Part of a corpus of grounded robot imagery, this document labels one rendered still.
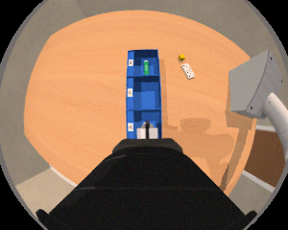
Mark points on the white domino tile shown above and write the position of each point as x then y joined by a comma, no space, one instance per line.
188,71

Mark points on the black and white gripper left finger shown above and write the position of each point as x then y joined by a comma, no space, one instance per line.
142,132

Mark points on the green battery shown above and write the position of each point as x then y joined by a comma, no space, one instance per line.
146,67

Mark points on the blue three-compartment bin rack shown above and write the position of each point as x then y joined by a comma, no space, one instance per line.
143,91

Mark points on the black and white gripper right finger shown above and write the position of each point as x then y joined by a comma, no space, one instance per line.
152,131

